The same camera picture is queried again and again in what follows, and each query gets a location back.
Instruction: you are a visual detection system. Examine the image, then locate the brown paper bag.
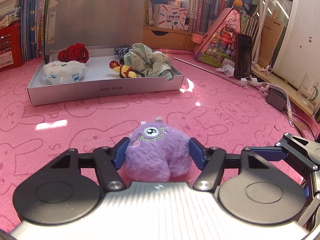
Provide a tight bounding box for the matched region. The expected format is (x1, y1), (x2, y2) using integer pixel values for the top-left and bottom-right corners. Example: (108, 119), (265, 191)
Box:
(257, 15), (285, 68)

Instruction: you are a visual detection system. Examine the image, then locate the pink rabbit print blanket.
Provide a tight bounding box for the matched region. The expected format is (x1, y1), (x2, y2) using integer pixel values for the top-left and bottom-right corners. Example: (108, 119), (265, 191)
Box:
(0, 47), (318, 230)

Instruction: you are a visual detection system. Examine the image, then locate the red yellow crochet toy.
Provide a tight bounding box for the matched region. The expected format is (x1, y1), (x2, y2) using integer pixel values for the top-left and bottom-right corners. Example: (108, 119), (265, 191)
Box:
(109, 60), (145, 78)

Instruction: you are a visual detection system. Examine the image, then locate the white label printer box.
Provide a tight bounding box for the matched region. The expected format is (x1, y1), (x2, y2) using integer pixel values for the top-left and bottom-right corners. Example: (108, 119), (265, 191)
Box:
(153, 3), (188, 32)

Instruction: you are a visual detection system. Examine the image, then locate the pink sticky note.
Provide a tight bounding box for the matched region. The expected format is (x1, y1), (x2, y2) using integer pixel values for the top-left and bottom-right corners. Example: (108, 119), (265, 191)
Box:
(192, 33), (206, 45)

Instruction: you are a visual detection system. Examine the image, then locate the wooden ledge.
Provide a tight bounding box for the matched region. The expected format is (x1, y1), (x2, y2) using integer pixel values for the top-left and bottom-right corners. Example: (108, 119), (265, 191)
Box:
(251, 65), (320, 117)

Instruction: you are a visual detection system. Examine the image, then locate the black power adapter with cable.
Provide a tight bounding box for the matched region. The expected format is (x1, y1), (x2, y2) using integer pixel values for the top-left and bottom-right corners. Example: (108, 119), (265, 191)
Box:
(249, 76), (295, 128)

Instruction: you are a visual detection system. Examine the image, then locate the row of upright books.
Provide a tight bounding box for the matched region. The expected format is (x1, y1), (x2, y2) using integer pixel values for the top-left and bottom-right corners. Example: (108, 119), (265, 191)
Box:
(127, 0), (225, 34)

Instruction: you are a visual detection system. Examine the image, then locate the black smartphone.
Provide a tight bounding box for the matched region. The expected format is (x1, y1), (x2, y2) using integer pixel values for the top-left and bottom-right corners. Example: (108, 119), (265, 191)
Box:
(234, 33), (253, 80)

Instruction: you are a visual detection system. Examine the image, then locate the black power bank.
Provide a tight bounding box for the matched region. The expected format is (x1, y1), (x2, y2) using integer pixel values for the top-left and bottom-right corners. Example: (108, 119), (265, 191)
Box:
(265, 89), (288, 112)

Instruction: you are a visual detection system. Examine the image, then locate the red crochet pouch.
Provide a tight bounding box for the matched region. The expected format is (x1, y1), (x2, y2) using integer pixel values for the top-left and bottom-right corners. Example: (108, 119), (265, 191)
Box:
(57, 43), (90, 63)

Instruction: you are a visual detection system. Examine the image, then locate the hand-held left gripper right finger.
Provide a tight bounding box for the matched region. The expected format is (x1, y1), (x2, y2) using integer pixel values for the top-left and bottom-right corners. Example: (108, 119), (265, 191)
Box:
(189, 137), (272, 192)

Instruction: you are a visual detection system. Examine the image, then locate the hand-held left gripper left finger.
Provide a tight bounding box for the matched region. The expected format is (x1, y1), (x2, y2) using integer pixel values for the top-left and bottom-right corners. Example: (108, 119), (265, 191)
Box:
(50, 137), (130, 192)

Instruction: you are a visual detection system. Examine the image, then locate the pink triangular picture book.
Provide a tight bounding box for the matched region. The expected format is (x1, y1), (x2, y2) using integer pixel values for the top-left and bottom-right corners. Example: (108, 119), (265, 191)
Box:
(194, 7), (242, 68)

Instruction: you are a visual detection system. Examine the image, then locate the clear glass mug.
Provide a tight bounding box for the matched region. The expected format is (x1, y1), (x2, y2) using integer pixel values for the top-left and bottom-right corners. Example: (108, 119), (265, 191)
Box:
(296, 73), (320, 107)

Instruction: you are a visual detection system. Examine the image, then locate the messy stack of books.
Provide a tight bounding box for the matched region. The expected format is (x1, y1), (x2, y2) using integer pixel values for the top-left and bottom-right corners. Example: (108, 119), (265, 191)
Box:
(0, 0), (25, 29)

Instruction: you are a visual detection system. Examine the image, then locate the green checked floral cloth pouch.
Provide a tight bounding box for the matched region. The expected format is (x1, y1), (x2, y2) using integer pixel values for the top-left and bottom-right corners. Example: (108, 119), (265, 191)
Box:
(122, 42), (173, 81)

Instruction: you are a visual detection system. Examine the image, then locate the wooden drawer unit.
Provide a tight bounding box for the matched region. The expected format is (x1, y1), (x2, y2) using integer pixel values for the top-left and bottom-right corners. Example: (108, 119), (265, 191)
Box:
(142, 25), (208, 52)

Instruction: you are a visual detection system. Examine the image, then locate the silver cardboard box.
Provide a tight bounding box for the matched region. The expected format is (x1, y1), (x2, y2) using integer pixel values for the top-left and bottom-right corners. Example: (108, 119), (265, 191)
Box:
(27, 0), (185, 107)

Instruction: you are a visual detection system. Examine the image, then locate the blue floral drawstring pouch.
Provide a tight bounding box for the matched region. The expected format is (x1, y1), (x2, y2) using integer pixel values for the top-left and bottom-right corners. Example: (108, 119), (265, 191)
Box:
(114, 46), (133, 58)

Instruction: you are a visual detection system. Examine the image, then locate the white paper origami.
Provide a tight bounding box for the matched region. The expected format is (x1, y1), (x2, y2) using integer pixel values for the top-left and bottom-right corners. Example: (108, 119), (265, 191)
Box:
(215, 58), (237, 77)

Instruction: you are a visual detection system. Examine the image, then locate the black binder clip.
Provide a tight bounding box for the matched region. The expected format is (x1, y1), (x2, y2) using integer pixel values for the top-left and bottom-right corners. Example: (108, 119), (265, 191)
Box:
(41, 49), (53, 64)

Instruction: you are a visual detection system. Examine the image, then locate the red plastic crate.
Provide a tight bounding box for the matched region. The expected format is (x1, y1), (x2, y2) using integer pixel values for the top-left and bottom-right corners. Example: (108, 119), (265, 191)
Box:
(0, 21), (25, 72)

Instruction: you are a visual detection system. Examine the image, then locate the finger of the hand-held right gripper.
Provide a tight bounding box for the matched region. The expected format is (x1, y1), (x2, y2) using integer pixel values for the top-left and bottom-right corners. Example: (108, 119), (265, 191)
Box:
(297, 192), (320, 230)
(250, 132), (320, 172)

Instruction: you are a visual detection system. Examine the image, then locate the white fluffy plush toy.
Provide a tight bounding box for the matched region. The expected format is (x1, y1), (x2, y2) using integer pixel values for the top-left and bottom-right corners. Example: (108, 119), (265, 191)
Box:
(42, 59), (87, 85)

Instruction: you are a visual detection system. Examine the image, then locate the purple one-eyed plush monster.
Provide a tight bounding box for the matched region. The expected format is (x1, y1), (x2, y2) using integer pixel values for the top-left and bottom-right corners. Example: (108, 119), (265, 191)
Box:
(124, 117), (193, 182)

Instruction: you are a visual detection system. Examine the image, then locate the white tube rack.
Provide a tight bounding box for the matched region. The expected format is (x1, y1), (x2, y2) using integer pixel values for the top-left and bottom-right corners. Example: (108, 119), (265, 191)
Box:
(251, 0), (275, 63)

